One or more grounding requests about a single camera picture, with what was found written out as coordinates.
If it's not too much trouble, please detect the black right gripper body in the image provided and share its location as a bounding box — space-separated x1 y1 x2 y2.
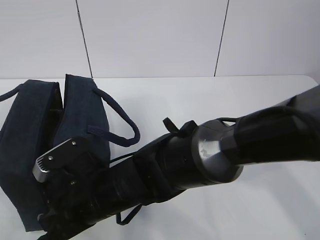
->
38 152 140 240

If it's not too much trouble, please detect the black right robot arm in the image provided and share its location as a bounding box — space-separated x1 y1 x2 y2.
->
32 86 320 240

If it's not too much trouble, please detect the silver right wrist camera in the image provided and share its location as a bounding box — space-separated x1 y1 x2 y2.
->
32 136 89 183

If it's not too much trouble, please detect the navy blue lunch bag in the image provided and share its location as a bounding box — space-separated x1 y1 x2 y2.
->
0 74 140 232

